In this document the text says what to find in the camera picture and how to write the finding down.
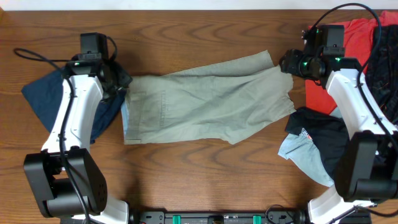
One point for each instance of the navy blue shorts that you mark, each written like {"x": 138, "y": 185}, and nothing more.
{"x": 45, "y": 94}

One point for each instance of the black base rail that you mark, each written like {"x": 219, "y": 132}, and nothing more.
{"x": 270, "y": 216}

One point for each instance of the light blue garment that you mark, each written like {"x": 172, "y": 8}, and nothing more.
{"x": 300, "y": 149}

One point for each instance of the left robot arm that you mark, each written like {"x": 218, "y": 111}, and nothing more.
{"x": 63, "y": 177}

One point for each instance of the khaki shorts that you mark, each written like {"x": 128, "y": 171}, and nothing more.
{"x": 230, "y": 101}

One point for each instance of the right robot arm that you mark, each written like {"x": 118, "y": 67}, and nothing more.
{"x": 366, "y": 174}

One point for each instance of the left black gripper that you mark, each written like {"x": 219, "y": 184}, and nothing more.
{"x": 119, "y": 82}

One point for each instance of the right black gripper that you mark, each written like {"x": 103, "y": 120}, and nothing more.
{"x": 286, "y": 64}

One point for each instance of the black patterned garment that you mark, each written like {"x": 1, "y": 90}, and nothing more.
{"x": 381, "y": 75}

